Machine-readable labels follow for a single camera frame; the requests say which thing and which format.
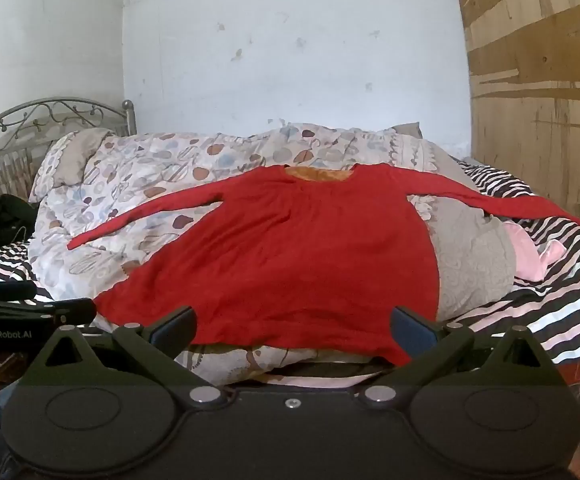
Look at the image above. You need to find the pink cloth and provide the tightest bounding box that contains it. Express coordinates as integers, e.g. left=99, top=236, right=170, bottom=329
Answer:
left=502, top=222, right=568, bottom=281

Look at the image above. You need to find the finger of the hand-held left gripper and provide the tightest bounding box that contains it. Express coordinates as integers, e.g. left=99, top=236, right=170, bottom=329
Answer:
left=0, top=298, right=97, bottom=327
left=0, top=280, right=38, bottom=302

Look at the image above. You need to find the red long-sleeved shirt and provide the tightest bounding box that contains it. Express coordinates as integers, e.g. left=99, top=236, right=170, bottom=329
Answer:
left=67, top=162, right=580, bottom=367

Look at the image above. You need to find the grey patterned pillow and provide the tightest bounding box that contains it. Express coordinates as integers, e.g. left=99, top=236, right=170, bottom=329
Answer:
left=30, top=129, right=116, bottom=202

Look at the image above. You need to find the plywood panel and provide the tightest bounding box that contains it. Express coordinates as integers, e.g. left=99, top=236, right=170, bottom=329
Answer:
left=450, top=0, right=580, bottom=241

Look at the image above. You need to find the patterned white duvet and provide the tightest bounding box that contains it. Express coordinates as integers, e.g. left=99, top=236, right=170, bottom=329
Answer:
left=29, top=122, right=520, bottom=386

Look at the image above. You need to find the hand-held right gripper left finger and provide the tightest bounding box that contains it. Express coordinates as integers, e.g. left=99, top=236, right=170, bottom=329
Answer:
left=32, top=306, right=228, bottom=407

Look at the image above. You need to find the metal bed headboard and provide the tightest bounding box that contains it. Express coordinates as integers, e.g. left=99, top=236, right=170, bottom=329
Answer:
left=0, top=99, right=136, bottom=196

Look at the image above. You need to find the black and white striped sheet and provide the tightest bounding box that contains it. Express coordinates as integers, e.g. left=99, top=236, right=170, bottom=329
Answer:
left=0, top=160, right=580, bottom=386

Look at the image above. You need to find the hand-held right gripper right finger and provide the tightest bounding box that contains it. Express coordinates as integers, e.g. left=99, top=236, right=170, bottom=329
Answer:
left=357, top=306, right=560, bottom=407

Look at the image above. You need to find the dark clothes pile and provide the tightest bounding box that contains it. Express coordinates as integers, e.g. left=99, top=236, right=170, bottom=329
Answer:
left=0, top=176, right=37, bottom=261

